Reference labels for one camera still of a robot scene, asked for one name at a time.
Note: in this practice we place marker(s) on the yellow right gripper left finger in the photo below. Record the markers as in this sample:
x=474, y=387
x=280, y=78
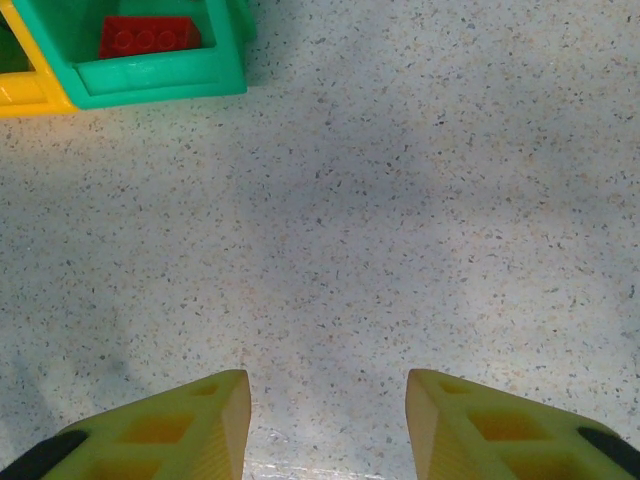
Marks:
x=165, y=440

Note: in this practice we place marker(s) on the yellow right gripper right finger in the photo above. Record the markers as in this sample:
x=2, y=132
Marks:
x=495, y=440

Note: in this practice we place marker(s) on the red lego brick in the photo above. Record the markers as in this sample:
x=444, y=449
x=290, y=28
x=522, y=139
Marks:
x=150, y=37

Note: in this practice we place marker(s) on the green plastic bin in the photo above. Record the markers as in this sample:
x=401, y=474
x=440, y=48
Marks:
x=160, y=80

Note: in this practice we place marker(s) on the yellow plastic bin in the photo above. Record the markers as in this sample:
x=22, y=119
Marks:
x=25, y=92

